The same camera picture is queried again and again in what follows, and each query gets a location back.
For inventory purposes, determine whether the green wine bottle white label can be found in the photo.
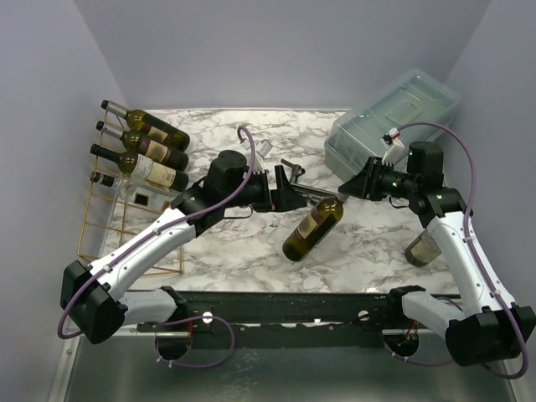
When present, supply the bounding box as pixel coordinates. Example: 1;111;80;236
90;144;189;192

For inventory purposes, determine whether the gold wire wine rack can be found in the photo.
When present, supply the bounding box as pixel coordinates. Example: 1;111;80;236
77;109;164;262

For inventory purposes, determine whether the green wine bottle near arm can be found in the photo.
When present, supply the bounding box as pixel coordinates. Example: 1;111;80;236
405;229;441;267

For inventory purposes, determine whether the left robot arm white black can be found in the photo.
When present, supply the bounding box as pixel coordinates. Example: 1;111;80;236
59;150;307;344

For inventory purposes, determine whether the clear square glass bottle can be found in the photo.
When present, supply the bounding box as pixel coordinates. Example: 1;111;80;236
90;171;178;210

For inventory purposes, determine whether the clear plastic storage box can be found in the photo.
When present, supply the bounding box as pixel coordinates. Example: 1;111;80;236
324;68;461;181

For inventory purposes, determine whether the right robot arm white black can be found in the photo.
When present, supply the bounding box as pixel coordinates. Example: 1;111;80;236
338;142;535;379

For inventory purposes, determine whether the green wine bottle silver neck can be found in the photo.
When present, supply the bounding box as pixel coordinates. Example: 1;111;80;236
100;100;190;152

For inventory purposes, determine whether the dark metal lever corkscrew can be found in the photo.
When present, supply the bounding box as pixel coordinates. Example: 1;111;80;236
281;159;335;199

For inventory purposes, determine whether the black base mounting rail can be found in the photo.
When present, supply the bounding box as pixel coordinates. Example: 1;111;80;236
85;288;470;351

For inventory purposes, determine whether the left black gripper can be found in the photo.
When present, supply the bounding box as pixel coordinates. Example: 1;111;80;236
223;165;307;213

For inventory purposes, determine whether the green wine bottle brown label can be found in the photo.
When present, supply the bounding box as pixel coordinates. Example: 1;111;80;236
95;121;189;172

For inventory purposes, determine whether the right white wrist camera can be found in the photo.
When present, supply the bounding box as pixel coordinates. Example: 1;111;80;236
380;127;405;164

